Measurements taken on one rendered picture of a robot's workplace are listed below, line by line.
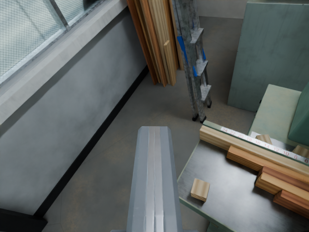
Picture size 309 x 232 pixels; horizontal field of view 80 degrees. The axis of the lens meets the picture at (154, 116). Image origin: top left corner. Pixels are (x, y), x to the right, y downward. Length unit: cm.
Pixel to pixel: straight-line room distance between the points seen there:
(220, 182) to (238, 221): 9
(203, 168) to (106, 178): 118
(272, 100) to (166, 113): 111
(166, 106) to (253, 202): 141
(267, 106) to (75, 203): 145
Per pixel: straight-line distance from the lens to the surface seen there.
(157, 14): 164
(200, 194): 48
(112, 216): 153
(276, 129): 75
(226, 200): 52
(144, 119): 177
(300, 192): 51
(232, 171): 54
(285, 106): 82
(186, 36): 115
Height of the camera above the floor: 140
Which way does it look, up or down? 52 degrees down
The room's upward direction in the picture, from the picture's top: 18 degrees counter-clockwise
